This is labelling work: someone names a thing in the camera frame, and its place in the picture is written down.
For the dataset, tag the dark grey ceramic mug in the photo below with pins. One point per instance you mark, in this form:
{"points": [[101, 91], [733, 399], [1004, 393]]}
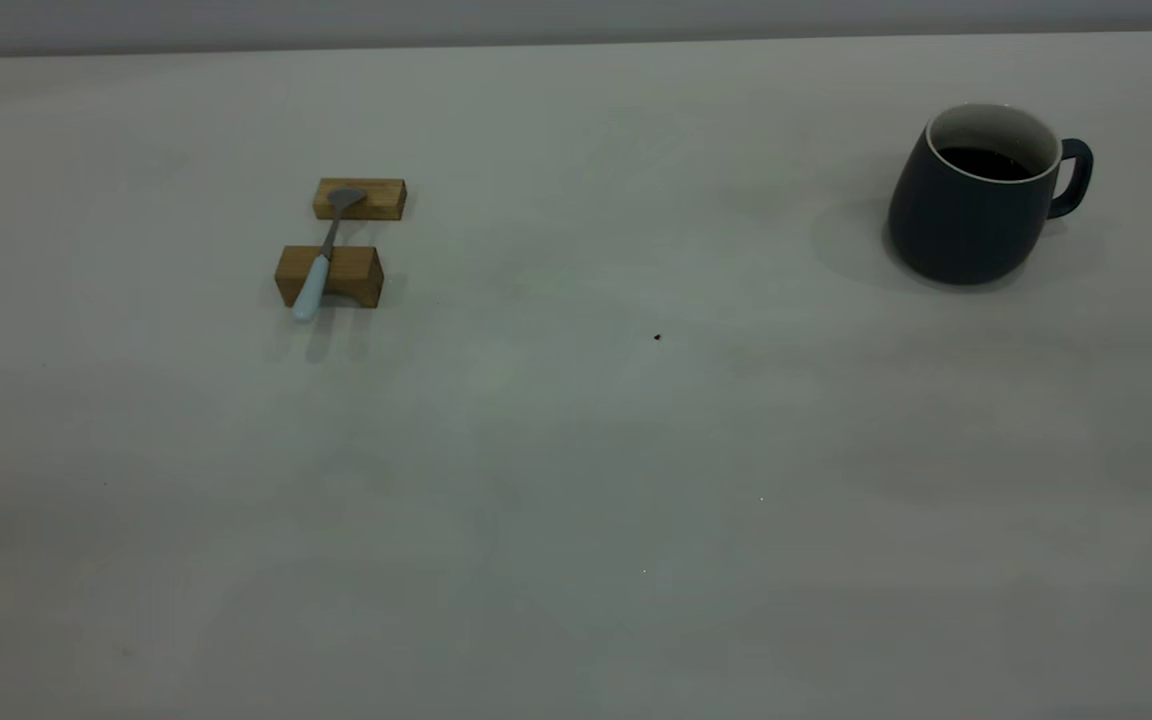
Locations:
{"points": [[956, 225]]}

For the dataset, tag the arched wooden block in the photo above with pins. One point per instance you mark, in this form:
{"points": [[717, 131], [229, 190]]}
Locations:
{"points": [[356, 272]]}

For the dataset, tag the flat rectangular wooden block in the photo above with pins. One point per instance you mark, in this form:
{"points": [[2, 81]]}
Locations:
{"points": [[386, 200]]}

